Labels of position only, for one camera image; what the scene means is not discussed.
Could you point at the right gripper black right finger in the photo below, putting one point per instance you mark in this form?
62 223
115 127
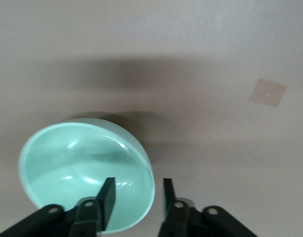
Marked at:
186 219

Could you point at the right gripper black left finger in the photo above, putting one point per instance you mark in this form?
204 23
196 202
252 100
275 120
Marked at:
87 217

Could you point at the green bowl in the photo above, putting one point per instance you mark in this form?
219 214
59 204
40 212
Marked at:
67 160

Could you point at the brown tape square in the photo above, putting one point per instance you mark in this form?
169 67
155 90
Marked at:
267 92

